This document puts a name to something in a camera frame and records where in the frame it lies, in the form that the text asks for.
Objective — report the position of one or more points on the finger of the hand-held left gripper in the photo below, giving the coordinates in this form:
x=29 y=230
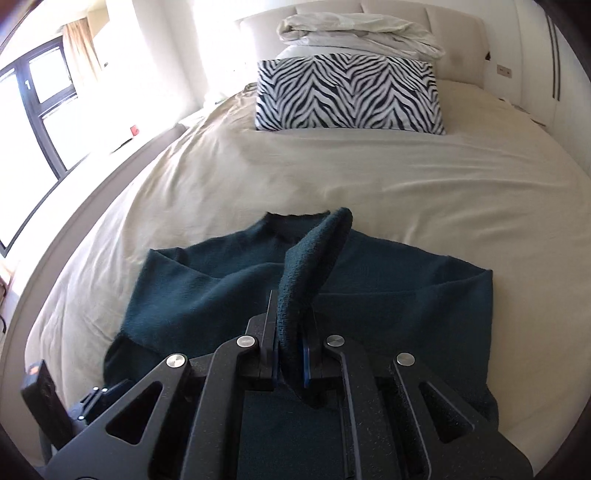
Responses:
x=99 y=401

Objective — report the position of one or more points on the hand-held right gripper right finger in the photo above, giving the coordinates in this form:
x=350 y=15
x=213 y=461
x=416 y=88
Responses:
x=305 y=362

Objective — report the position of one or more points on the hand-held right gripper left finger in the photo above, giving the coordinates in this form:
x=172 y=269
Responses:
x=275 y=353

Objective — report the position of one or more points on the dark teal knit sweater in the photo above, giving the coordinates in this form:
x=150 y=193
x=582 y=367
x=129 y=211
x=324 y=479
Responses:
x=207 y=295

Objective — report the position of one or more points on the beige bed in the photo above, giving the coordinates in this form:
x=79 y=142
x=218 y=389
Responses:
x=369 y=175

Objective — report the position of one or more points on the white bedside table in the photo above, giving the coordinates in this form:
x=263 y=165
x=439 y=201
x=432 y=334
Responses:
x=157 y=134

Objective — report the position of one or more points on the zebra print pillow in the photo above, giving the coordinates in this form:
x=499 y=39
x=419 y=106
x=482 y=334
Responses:
x=346 y=92

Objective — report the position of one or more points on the dark framed window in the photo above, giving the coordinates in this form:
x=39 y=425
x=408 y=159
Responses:
x=46 y=115

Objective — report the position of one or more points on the white folded duvet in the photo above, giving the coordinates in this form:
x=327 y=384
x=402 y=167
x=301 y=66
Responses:
x=360 y=32

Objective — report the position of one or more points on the beige curtain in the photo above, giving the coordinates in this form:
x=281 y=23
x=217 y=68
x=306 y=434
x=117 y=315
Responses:
x=83 y=46

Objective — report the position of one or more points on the cream padded headboard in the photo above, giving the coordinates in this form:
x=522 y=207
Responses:
x=461 y=41

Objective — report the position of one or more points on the wall socket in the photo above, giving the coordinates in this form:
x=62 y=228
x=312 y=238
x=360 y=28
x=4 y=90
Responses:
x=504 y=71

